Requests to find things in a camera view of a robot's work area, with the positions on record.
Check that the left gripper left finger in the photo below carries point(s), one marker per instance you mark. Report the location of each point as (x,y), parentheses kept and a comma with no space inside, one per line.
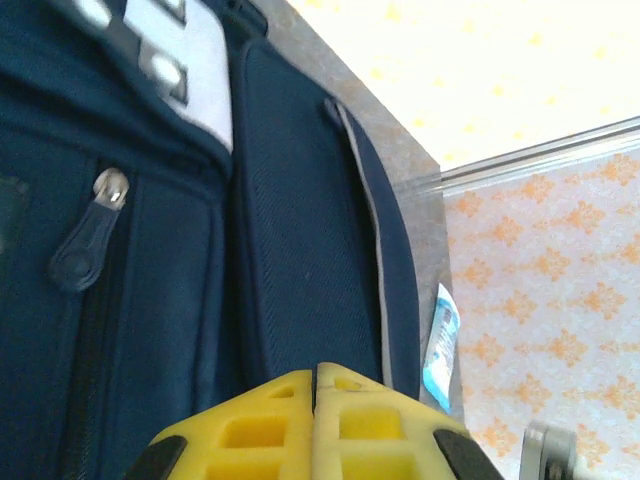
(250,440)

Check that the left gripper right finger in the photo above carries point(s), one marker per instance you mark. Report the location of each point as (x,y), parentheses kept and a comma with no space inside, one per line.
(380,440)

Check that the navy blue student backpack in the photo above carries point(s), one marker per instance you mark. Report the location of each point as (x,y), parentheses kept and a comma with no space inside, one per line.
(300,225)

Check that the blue white tissue pack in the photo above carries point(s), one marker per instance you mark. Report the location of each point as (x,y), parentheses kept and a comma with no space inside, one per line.
(442,345)

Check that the aluminium frame post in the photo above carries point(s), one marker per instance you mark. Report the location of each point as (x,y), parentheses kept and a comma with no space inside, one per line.
(540,160)

